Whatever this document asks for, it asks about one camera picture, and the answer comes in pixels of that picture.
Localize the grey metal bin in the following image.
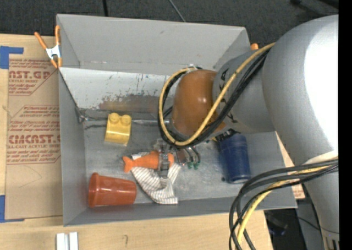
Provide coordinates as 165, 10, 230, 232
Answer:
56, 13, 299, 227

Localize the orange toy fish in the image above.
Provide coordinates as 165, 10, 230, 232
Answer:
122, 151, 175, 173

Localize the yellow toy brick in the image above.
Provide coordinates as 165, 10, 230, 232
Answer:
104, 112, 133, 147

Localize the white striped cloth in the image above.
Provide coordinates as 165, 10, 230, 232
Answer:
130, 152, 182, 205

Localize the orange plastic cup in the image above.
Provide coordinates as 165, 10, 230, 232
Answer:
87, 172, 138, 208

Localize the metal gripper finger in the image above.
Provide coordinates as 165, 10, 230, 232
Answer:
159, 160, 172, 180
154, 138, 169, 159

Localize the black cylinder on white bracket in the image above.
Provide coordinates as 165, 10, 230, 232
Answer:
217, 130, 238, 142

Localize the dark blue can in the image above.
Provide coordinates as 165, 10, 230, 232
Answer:
218, 133, 251, 184

